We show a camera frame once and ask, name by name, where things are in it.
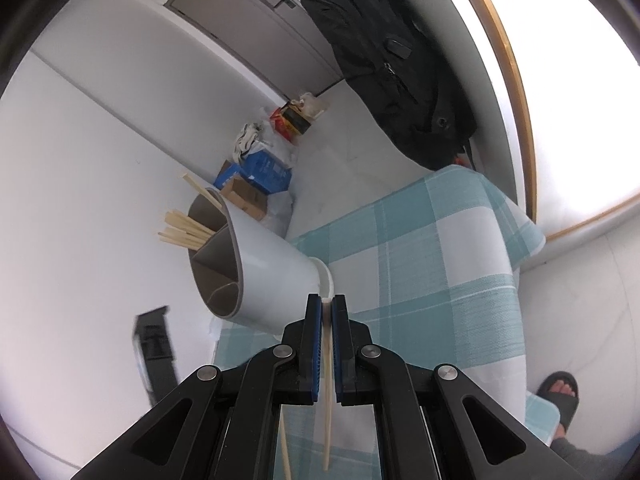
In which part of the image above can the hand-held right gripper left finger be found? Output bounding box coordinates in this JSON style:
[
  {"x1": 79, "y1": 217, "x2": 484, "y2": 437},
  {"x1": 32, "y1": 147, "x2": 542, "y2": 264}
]
[{"x1": 70, "y1": 294, "x2": 326, "y2": 480}]

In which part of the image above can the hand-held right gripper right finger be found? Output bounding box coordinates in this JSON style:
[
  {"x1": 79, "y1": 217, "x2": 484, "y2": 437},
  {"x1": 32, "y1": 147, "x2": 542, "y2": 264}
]
[{"x1": 330, "y1": 294, "x2": 586, "y2": 480}]

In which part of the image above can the white grey utensil holder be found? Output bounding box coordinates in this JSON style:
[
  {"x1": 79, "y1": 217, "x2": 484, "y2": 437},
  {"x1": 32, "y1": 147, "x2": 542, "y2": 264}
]
[{"x1": 187, "y1": 187, "x2": 335, "y2": 338}]

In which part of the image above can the bunch of wooden chopsticks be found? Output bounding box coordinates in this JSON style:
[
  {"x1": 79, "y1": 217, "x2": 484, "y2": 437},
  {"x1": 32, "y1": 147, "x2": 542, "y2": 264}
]
[{"x1": 157, "y1": 211, "x2": 217, "y2": 251}]

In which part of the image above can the teal white checked tablecloth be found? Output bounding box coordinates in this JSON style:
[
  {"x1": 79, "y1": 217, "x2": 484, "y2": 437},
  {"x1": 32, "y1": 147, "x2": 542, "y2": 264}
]
[{"x1": 210, "y1": 164, "x2": 561, "y2": 480}]

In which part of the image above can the brown cardboard box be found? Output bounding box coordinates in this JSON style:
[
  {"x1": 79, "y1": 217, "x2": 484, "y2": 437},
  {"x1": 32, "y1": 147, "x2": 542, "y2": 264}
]
[{"x1": 220, "y1": 177, "x2": 271, "y2": 221}]

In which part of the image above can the blue cardboard box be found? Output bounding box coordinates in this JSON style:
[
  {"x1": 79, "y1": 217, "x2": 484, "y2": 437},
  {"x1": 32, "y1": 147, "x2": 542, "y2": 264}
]
[{"x1": 214, "y1": 147, "x2": 293, "y2": 195}]

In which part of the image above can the cream cloth bag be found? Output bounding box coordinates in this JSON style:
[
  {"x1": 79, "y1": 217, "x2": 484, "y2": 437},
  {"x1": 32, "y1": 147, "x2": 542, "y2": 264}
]
[{"x1": 231, "y1": 122, "x2": 271, "y2": 158}]

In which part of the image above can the red bag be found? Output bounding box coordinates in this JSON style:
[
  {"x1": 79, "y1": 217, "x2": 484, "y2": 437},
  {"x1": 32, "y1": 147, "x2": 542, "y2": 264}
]
[{"x1": 270, "y1": 105, "x2": 301, "y2": 143}]

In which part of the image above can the person's foot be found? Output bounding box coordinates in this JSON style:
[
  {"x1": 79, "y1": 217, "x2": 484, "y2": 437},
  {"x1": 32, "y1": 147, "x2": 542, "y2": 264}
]
[{"x1": 547, "y1": 381, "x2": 576, "y2": 436}]

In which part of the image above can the black slide sandal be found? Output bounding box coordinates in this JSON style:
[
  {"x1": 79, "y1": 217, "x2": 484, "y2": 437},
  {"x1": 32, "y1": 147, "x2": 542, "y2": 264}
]
[{"x1": 535, "y1": 371, "x2": 581, "y2": 427}]

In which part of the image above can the grey trouser leg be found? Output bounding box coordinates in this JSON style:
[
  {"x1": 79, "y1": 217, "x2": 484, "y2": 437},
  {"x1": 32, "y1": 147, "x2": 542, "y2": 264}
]
[{"x1": 550, "y1": 435, "x2": 621, "y2": 480}]

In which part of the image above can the black backpack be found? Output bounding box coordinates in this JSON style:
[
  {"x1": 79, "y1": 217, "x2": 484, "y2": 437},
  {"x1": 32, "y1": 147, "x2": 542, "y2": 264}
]
[{"x1": 292, "y1": 0, "x2": 477, "y2": 171}]

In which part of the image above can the grey door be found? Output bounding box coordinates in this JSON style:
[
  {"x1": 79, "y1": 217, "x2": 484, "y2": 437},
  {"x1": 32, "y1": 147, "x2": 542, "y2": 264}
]
[{"x1": 165, "y1": 0, "x2": 346, "y2": 93}]

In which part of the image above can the gold-rimmed bright panel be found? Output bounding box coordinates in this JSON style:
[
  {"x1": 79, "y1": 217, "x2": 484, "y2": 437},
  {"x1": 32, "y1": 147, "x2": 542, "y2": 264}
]
[{"x1": 445, "y1": 0, "x2": 640, "y2": 241}]

